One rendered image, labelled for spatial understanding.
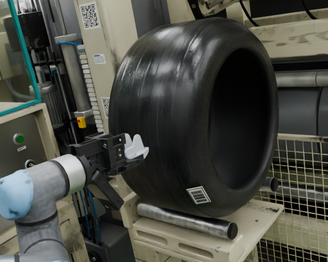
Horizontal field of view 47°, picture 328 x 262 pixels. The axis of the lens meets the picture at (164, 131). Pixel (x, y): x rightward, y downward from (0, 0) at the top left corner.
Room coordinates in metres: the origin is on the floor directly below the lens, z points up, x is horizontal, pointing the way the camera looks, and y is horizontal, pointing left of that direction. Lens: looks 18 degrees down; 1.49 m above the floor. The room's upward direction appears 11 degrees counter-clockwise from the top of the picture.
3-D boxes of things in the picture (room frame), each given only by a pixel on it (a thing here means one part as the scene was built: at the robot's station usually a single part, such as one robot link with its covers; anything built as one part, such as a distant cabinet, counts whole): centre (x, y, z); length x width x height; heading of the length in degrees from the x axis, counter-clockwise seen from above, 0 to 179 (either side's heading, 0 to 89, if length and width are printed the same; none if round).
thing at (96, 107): (1.29, 0.20, 1.19); 0.05 x 0.04 x 0.48; 139
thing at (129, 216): (1.22, 0.04, 0.90); 0.40 x 0.03 x 0.10; 139
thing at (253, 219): (1.11, -0.09, 0.80); 0.37 x 0.36 x 0.02; 139
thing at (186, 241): (1.00, 0.00, 0.83); 0.36 x 0.09 x 0.06; 49
